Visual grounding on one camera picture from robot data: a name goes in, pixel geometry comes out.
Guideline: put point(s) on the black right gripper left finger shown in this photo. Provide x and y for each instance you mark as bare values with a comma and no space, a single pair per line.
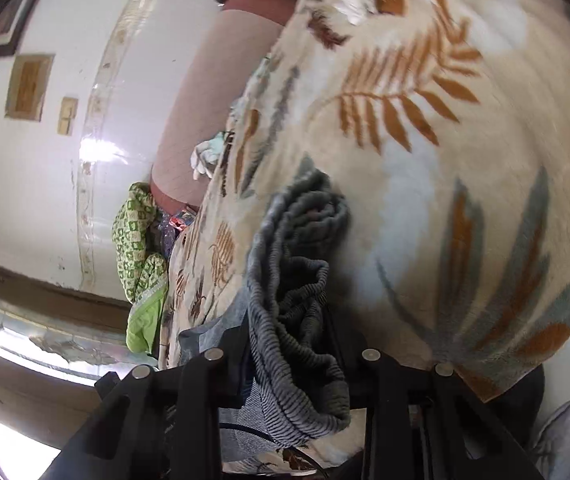
178,435

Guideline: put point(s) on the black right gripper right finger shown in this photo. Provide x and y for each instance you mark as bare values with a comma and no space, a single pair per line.
405,436

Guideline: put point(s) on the blue denim jeans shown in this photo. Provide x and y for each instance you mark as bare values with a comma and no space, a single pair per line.
299,393

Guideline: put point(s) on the green patterned folded quilt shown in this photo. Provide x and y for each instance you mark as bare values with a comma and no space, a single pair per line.
141,268

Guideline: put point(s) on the stained glass wooden door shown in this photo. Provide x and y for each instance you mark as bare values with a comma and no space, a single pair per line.
55,343

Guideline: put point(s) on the red blue small box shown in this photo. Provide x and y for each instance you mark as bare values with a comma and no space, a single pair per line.
183,219

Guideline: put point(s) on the white glove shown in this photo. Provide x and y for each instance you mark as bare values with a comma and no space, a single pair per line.
206,155

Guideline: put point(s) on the leaf pattern beige blanket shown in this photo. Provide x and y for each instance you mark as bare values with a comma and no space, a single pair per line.
445,124

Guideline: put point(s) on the pink upholstered headboard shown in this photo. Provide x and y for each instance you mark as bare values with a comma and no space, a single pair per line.
242,34

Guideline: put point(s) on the gold wall switch plate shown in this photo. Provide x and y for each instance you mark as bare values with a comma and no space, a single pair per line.
67,115

